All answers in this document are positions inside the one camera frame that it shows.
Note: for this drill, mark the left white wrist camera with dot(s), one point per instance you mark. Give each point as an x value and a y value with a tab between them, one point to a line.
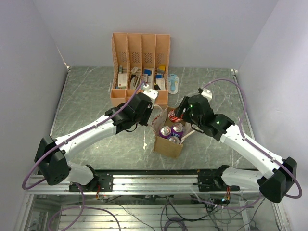
151	93

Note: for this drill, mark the aluminium mounting rail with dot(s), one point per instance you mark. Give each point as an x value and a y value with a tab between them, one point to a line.
137	182

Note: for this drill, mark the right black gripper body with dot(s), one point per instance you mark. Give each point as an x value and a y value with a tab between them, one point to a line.
192	119

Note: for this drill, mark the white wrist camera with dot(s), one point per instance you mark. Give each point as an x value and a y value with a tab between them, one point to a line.
205	93
151	93

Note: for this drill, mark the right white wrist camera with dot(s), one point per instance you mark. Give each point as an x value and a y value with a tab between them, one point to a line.
205	93

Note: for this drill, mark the purple fanta can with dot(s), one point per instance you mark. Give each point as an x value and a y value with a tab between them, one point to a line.
177	130
174	139
165	132

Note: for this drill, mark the blue packaged razor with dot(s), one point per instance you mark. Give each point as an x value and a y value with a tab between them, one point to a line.
173	83

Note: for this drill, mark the peach plastic file organizer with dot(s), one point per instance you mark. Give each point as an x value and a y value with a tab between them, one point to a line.
143	57

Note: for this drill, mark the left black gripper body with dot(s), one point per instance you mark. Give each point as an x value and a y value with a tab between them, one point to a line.
142	119

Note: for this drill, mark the patterned canvas tote bag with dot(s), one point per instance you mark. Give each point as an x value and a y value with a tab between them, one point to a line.
164	146

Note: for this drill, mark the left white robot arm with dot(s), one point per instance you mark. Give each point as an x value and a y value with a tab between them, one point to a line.
54	156

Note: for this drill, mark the small white card box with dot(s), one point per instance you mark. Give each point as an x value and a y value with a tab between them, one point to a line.
160	82

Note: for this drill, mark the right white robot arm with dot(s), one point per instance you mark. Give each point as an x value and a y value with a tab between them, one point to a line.
274	175

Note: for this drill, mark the white stationery box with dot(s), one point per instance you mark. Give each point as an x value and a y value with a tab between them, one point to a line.
122	80

